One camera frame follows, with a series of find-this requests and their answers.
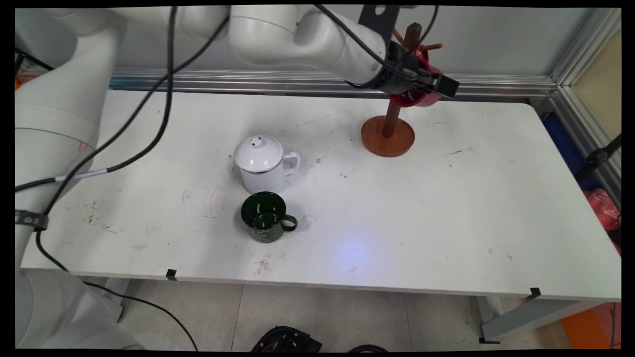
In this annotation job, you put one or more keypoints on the grey slanted table leg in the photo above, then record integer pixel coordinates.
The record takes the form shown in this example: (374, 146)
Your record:
(526, 317)

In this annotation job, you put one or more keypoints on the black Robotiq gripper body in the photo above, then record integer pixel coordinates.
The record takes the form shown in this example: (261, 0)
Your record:
(402, 69)

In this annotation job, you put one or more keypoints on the white enamel mug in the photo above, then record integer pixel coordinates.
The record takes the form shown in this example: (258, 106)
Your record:
(265, 181)

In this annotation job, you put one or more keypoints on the white table leg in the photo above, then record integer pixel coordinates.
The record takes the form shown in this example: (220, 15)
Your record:
(113, 295)

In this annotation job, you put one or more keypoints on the thin black rod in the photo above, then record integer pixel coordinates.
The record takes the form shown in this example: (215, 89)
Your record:
(32, 59)

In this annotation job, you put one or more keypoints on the aluminium frame corner post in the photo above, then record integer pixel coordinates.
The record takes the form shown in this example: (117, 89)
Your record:
(580, 74)

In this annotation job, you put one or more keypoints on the red plastic bag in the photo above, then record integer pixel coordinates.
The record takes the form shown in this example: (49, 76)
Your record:
(603, 210)

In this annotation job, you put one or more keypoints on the blue bin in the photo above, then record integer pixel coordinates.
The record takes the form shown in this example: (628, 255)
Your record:
(565, 144)

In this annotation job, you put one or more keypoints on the black clamp stand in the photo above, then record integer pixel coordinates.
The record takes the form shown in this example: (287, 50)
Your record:
(598, 158)

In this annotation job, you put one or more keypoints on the orange floor object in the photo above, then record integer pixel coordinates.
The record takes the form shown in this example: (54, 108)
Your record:
(588, 327)

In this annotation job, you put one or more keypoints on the black device on floor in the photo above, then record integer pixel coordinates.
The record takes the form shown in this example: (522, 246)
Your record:
(285, 341)

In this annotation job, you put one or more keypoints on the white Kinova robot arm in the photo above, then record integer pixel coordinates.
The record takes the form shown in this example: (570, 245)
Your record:
(278, 34)

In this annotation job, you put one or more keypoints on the red ceramic mug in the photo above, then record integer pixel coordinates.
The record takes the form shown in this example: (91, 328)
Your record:
(416, 101)

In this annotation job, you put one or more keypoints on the brown wooden mug tree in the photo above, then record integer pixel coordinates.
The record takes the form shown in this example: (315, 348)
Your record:
(388, 140)

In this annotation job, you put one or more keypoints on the white enamel mug lid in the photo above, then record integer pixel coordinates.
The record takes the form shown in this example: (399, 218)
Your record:
(258, 153)

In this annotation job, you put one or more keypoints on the black tape marker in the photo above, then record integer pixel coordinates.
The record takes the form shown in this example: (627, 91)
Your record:
(535, 292)
(171, 274)

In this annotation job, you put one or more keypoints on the dark green enamel mug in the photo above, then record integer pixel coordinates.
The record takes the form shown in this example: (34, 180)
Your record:
(265, 220)

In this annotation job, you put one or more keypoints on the horizontal aluminium frame rail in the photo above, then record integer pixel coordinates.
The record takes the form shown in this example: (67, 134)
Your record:
(248, 82)

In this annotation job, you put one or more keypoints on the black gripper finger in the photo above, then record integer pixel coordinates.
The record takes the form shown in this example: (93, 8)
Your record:
(444, 86)

